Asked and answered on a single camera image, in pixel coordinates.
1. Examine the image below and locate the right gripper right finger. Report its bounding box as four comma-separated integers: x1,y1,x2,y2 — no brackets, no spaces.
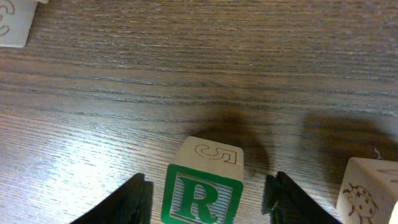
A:
261,171,341,224

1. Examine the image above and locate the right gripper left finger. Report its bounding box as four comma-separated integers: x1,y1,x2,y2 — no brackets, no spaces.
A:
71,173,154,224

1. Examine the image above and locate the green R block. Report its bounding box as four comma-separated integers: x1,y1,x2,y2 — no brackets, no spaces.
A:
161,136,244,223

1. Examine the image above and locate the yellow S block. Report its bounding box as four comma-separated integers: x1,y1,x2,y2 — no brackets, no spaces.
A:
336,157,398,224

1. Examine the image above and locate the blue lower right block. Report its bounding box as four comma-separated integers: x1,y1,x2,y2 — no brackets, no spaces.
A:
0,0,49,48

